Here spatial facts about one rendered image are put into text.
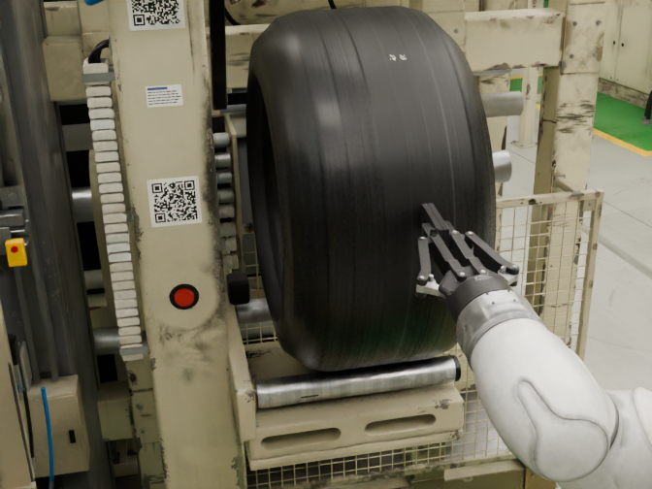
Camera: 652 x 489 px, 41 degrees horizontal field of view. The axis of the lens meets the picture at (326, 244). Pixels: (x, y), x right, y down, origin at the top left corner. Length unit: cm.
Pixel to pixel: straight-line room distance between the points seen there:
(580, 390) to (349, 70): 57
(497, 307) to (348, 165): 32
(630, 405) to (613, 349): 244
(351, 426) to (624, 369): 197
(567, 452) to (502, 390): 8
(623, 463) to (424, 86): 56
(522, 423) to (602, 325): 273
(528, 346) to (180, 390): 74
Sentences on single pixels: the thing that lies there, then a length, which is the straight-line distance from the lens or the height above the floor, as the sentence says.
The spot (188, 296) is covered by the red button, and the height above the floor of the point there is 106.
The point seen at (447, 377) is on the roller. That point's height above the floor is 90.
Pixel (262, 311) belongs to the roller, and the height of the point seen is 91.
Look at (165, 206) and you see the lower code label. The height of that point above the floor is 121.
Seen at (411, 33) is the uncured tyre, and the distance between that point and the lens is 129.
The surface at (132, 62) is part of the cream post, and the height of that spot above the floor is 143.
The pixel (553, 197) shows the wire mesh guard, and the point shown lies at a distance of 196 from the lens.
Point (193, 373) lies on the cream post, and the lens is 145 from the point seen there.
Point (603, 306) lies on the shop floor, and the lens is 370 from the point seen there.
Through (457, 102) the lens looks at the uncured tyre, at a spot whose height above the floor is 137.
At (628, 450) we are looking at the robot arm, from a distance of 94.
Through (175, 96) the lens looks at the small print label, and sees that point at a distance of 127.
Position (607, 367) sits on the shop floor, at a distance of 329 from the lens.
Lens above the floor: 168
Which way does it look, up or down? 24 degrees down
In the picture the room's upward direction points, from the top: 1 degrees counter-clockwise
